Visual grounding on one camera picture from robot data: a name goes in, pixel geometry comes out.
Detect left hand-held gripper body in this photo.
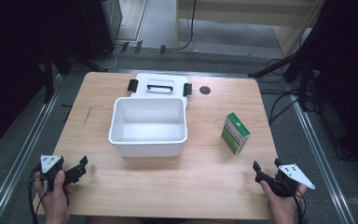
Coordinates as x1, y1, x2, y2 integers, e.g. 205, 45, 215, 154
39, 154, 76, 192

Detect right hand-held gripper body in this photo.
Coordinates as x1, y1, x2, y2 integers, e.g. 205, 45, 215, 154
260, 163, 317, 199

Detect green and white carton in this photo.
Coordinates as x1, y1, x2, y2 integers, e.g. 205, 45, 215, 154
220, 112, 252, 156

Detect white plastic storage box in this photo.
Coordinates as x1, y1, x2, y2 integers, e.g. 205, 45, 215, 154
107, 96, 188, 159

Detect person's left hand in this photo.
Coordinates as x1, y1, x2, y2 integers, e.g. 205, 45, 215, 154
33, 170, 73, 224

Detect person's right hand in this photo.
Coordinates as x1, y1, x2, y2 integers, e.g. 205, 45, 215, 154
259, 180, 309, 224

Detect black metal stand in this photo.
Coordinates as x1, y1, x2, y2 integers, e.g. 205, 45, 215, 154
41, 43, 110, 105

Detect black tripod stand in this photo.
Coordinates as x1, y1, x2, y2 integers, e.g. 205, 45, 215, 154
247, 46, 324, 112

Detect dark curtain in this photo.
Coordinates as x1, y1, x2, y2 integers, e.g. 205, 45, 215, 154
304, 0, 358, 172
0, 0, 90, 154

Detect black cabinet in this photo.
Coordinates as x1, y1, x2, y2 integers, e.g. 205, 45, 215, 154
79, 0, 123, 62

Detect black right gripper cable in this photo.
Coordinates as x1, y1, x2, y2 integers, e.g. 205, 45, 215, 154
287, 178, 309, 224

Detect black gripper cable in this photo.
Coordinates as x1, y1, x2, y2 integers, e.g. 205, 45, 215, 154
27, 167, 51, 224
287, 178, 309, 224

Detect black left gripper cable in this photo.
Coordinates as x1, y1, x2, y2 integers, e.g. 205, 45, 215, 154
27, 167, 51, 224

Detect metal floor rail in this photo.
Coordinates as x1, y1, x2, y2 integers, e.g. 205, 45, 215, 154
287, 81, 358, 224
0, 74, 63, 224

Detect black floor cables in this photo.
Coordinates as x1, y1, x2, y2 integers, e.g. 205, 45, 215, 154
259, 57, 320, 126

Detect white floor cable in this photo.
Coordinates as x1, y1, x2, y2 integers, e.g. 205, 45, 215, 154
103, 13, 129, 70

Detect white lid with black handle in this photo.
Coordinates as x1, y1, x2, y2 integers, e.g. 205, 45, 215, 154
127, 72, 193, 108

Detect light wooden furniture frame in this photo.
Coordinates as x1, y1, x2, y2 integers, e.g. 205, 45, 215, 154
174, 0, 325, 58

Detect black hanging cable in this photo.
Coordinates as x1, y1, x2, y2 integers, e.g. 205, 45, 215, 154
178, 0, 198, 51

